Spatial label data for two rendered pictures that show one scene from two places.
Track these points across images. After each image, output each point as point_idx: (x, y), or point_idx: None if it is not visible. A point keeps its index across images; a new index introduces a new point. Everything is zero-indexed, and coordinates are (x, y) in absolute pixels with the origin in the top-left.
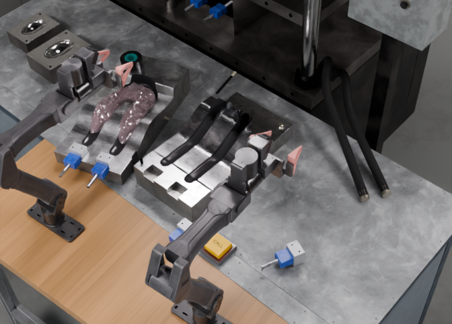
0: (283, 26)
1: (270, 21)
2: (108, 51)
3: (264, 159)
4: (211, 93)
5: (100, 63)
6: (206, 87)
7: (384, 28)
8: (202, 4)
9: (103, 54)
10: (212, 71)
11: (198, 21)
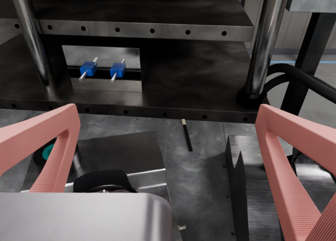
0: (175, 72)
1: (160, 71)
2: (74, 111)
3: None
4: (184, 153)
5: (166, 234)
6: (170, 149)
7: None
8: (95, 70)
9: (58, 133)
10: (159, 129)
11: (93, 92)
